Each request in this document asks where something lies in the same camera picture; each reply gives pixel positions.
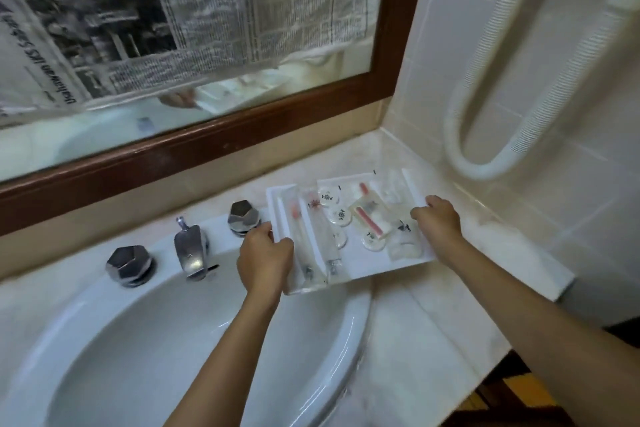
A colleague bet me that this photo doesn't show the white rectangular tray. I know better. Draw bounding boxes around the white rectangular tray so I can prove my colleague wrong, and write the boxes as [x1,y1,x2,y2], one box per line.
[265,168,439,296]

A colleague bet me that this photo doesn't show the chrome faucet spout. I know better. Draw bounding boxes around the chrome faucet spout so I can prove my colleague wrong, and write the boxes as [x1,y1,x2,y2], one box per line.
[173,216,210,282]

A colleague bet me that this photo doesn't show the person's left hand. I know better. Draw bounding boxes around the person's left hand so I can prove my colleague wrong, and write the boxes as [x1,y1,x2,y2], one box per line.
[236,222,295,301]

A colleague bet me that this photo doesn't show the newspaper sheet with photo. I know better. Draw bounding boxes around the newspaper sheet with photo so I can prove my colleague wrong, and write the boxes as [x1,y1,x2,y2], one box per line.
[0,0,207,117]

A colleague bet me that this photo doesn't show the white ceramic sink basin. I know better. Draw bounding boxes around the white ceramic sink basin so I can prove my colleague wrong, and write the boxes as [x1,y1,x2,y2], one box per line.
[0,214,374,427]

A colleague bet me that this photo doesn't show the person's right forearm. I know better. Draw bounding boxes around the person's right forearm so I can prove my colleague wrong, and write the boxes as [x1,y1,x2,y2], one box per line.
[434,236,640,427]

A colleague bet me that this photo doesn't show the person's right hand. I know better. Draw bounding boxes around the person's right hand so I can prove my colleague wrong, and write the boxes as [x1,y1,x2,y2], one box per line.
[410,195,464,253]

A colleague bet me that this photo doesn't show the white corrugated hose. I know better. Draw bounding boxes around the white corrugated hose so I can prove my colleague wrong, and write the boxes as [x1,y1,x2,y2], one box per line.
[443,0,640,181]

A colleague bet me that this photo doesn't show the clear shower cap packet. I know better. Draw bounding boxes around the clear shower cap packet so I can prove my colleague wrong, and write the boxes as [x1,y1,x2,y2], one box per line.
[387,220,427,262]

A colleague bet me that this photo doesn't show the cotton swab packet red strip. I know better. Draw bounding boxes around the cotton swab packet red strip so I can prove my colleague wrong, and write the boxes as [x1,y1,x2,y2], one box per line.
[349,195,397,238]

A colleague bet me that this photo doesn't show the clear comb packet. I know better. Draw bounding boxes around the clear comb packet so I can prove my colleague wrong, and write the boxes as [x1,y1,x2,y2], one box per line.
[299,190,347,285]

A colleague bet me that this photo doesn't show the person's left forearm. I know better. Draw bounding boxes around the person's left forearm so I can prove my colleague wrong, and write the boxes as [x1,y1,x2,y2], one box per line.
[163,289,284,427]

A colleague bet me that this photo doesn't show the brown wood framed mirror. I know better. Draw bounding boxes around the brown wood framed mirror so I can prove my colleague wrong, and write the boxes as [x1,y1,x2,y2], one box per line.
[0,0,434,238]

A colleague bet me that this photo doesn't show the clear toothbrush packet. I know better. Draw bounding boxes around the clear toothbrush packet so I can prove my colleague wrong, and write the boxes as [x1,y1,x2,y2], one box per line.
[276,188,329,291]

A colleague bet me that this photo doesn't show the chrome faceted faucet knob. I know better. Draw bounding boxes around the chrome faceted faucet knob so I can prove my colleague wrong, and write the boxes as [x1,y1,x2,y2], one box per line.
[104,245,154,288]
[227,199,262,235]

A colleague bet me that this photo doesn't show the clear folded plastic packet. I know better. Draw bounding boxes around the clear folded plastic packet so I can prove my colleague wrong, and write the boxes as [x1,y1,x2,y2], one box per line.
[374,170,417,208]

